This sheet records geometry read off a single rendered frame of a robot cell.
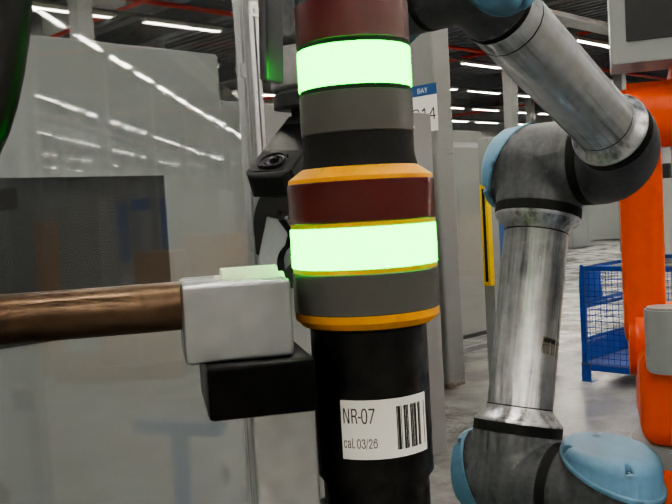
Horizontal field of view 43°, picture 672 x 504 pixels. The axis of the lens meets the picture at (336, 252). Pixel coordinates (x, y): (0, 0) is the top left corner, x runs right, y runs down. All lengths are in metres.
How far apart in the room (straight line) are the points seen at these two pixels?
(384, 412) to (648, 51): 4.00
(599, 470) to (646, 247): 3.37
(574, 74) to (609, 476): 0.45
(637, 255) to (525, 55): 3.51
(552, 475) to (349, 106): 0.87
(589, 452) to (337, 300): 0.84
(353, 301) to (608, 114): 0.80
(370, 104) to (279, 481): 0.11
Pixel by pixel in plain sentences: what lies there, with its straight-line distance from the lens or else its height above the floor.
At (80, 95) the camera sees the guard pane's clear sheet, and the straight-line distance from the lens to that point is 1.30.
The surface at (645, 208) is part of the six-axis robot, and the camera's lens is 4.34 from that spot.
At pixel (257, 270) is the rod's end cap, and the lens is 0.24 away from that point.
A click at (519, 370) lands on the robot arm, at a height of 1.35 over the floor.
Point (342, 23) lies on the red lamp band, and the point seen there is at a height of 1.62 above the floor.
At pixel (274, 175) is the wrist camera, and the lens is 0.73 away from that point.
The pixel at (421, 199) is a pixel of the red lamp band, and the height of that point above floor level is 1.57.
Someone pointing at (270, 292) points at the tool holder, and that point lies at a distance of 0.23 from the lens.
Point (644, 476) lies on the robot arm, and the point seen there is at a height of 1.25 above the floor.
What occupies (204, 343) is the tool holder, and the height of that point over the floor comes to 1.53.
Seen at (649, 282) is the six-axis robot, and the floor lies 1.12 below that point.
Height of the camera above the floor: 1.57
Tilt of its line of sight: 3 degrees down
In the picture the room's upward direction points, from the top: 3 degrees counter-clockwise
